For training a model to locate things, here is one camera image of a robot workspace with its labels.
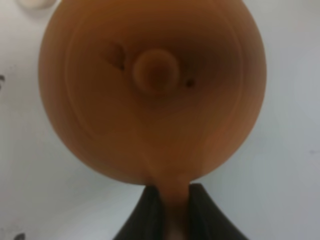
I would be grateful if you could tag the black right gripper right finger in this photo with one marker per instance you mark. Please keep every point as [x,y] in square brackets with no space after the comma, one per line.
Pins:
[206,220]

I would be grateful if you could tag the white teacup front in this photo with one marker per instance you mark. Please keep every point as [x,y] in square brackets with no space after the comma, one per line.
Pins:
[36,4]

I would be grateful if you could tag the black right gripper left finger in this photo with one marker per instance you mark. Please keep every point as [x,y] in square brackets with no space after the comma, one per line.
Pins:
[146,222]

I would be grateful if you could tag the brown clay teapot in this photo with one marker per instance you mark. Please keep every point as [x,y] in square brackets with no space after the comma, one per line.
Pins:
[153,92]

